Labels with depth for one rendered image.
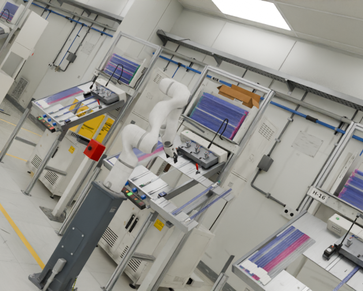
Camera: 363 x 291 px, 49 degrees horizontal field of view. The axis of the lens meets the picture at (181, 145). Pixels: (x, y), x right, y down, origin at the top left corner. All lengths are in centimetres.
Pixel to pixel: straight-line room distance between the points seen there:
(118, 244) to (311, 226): 157
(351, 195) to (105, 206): 153
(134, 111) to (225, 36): 212
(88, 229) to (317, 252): 138
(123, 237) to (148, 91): 167
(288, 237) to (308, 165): 200
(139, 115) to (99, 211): 209
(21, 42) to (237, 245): 465
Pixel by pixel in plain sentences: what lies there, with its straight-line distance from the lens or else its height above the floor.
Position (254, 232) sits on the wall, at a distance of 461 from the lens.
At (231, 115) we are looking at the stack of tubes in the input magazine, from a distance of 330.
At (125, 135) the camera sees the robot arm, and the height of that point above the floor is 104.
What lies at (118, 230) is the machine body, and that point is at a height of 27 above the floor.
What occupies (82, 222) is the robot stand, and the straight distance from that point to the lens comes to 253.
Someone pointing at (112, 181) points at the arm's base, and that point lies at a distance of 247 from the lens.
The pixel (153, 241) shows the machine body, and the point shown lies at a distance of 322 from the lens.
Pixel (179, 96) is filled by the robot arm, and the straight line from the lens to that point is 254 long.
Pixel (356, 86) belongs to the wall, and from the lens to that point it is 476.
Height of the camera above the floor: 119
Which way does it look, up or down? 1 degrees down
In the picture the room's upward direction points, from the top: 31 degrees clockwise
